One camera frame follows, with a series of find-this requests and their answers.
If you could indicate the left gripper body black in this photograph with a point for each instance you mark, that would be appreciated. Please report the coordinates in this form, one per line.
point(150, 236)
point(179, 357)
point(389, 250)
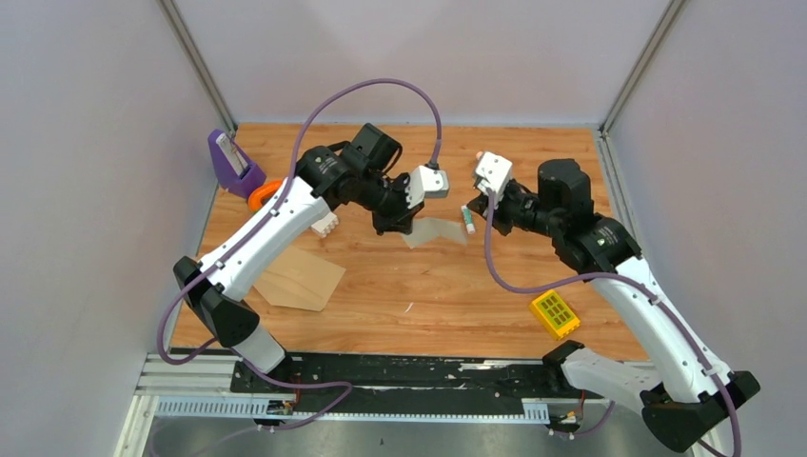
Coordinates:
point(390, 204)

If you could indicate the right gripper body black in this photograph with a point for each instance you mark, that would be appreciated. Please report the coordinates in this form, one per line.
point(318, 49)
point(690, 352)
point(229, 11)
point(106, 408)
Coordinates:
point(509, 209)

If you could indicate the beige letter paper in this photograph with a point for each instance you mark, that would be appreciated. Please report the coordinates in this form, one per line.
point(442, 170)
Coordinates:
point(428, 229)

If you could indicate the brown paper envelope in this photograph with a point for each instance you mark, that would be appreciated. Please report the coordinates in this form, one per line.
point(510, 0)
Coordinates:
point(299, 279)

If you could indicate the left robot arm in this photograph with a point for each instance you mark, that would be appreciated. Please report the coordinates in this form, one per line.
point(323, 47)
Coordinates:
point(324, 178)

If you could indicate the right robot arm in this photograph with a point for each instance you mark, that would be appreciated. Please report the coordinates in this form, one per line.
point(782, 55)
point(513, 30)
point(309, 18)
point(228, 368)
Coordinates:
point(689, 390)

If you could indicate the green white glue stick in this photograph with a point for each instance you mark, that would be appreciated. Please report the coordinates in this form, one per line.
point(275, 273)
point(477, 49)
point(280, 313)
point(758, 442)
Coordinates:
point(468, 220)

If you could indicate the blue white toy block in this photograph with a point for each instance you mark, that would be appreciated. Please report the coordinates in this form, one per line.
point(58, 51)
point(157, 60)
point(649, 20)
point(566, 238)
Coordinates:
point(326, 225)

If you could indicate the yellow toy block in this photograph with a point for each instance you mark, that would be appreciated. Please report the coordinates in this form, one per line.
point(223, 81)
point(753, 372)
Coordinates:
point(557, 318)

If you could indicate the purple holder stand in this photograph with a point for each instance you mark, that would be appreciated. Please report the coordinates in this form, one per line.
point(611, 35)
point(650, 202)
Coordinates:
point(235, 171)

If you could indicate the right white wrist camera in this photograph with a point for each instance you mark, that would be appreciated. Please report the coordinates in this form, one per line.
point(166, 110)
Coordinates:
point(492, 172)

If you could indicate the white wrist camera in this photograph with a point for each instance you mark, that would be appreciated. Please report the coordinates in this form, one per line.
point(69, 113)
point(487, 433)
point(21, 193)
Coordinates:
point(492, 172)
point(425, 183)

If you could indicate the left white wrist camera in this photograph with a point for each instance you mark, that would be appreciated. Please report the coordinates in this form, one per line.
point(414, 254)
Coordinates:
point(425, 183)

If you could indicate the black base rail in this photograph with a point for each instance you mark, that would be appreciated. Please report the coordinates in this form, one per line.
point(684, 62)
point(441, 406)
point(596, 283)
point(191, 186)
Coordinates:
point(414, 385)

